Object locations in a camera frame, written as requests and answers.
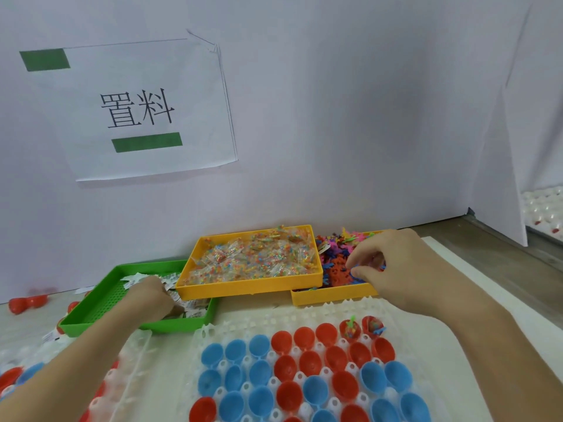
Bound green tape strip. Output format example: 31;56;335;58
112;132;183;153
19;48;71;72

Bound red plastic egg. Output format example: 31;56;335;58
8;294;48;315

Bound yellow tray with packets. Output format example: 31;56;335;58
176;224;324;302

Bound blue egg shell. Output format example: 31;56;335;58
17;362;45;385

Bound white paper partition panel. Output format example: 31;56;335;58
468;0;563;247

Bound person's right forearm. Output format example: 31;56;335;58
421;267;563;422

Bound person's left forearm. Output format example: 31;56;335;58
0;302;138;422

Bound group of blue egg halves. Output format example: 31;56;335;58
196;334;432;422

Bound pile of colourful plastic toys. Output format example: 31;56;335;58
315;229;388;291

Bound person's right hand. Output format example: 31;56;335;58
345;228;446;312

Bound pile of white paper slips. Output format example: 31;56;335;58
121;272;210;320

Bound person's left hand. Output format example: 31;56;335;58
116;275;177;327

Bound green plastic tray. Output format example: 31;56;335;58
58;259;220;338

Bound large white egg tray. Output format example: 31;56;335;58
178;299;441;422

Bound pile of clear bead packets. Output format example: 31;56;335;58
182;226;320;287

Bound yellow tray with toys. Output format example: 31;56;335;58
290;230;389;307

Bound distant white egg tray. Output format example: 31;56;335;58
521;186;563;243

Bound white paper sign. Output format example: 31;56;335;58
26;30;238;182

